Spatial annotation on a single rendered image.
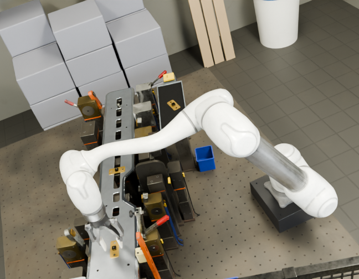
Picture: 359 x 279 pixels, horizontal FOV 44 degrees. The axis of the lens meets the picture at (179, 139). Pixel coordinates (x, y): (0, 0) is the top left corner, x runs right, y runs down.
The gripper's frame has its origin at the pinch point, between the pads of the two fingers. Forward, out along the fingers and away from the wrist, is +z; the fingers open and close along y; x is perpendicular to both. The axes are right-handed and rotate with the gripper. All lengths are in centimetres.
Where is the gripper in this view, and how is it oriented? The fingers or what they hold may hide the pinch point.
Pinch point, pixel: (111, 243)
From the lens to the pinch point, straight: 191.6
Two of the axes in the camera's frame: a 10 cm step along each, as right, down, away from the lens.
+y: -9.8, 2.1, 0.7
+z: 2.0, 7.2, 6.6
